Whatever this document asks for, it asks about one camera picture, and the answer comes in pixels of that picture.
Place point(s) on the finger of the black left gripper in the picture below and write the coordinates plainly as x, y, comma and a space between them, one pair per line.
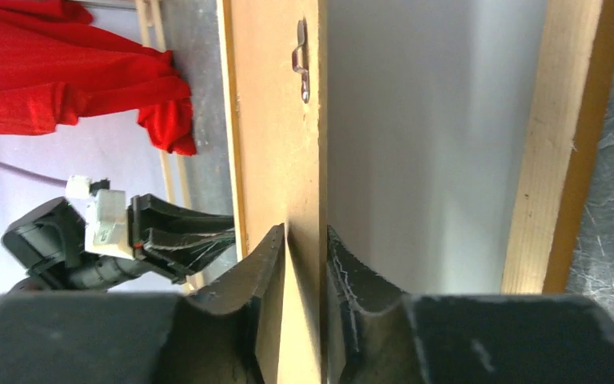
173, 254
159, 214

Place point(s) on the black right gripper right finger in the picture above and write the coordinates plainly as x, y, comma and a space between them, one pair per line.
379, 333

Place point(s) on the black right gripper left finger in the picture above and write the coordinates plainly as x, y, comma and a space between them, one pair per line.
226, 332

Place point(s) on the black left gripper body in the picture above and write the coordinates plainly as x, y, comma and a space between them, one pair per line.
151, 259

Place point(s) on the plant photo print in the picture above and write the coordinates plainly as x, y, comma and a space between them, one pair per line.
428, 104

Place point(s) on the wooden picture frame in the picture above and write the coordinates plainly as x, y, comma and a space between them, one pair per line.
573, 79

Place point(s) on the brown backing board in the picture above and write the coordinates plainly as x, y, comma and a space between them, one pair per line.
280, 65

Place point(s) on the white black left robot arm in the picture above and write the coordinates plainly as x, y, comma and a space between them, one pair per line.
49, 243

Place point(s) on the red cloth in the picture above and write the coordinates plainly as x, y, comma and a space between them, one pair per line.
40, 62

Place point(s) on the wooden rack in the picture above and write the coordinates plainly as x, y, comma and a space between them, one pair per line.
129, 75

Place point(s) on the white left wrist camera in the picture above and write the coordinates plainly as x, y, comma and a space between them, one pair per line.
106, 216

